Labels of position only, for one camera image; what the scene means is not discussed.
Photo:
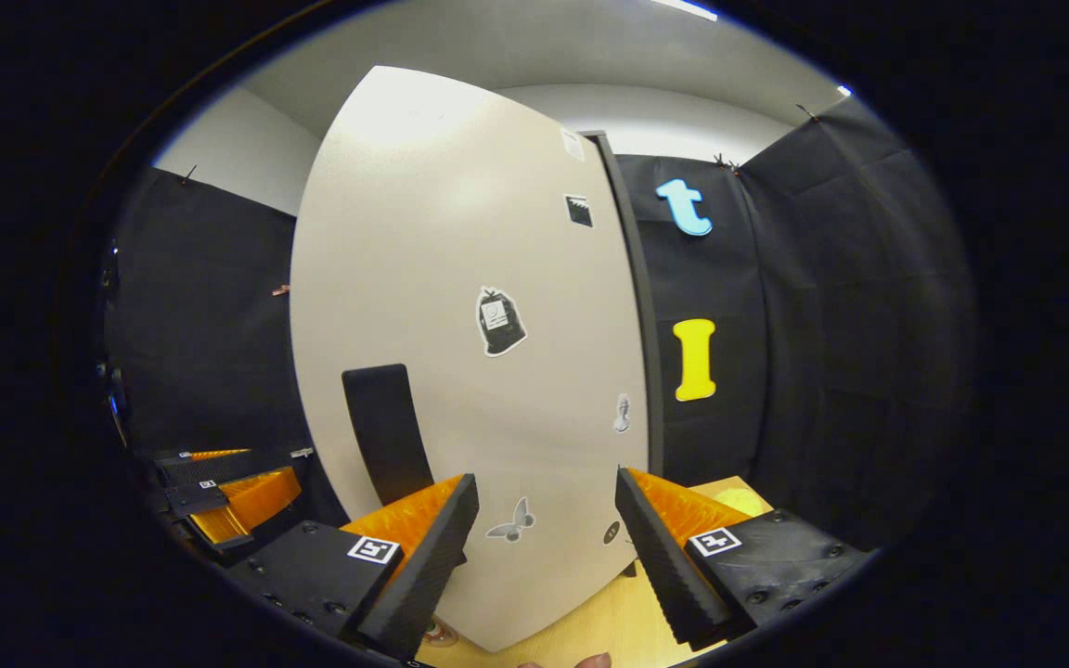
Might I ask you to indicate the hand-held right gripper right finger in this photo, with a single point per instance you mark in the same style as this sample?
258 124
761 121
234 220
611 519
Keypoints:
660 566

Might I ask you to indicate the black backdrop cloth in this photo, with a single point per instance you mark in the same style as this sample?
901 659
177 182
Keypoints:
850 325

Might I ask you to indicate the long ceiling light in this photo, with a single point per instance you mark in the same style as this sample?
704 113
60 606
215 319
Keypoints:
688 9

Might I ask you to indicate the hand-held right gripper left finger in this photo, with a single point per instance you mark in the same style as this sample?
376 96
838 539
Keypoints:
423 584

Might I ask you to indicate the round printed coaster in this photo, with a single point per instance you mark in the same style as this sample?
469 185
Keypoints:
442 635

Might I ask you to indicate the beige cabinet door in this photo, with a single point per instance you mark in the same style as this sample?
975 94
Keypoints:
460 232

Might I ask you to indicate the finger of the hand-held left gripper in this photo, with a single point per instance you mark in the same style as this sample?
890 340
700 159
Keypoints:
219 467
191 499

